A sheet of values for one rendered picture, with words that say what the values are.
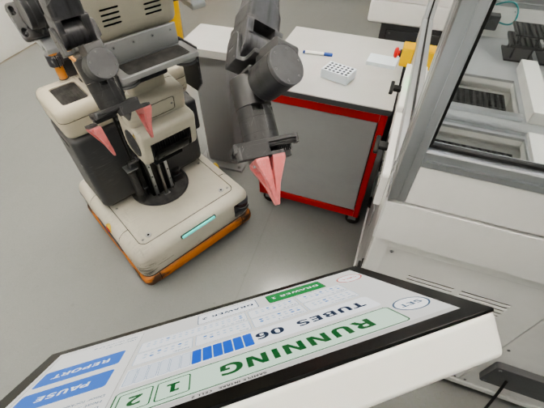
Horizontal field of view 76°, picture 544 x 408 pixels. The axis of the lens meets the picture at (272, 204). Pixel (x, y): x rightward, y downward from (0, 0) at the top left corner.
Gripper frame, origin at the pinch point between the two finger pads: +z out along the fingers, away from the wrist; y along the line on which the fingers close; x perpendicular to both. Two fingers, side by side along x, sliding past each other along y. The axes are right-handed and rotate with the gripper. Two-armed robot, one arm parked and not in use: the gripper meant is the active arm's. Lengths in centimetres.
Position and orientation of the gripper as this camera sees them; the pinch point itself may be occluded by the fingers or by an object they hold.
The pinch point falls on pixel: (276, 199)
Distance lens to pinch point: 54.3
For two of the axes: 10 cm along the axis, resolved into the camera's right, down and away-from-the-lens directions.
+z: 2.4, 9.7, -0.1
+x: -2.0, 0.6, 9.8
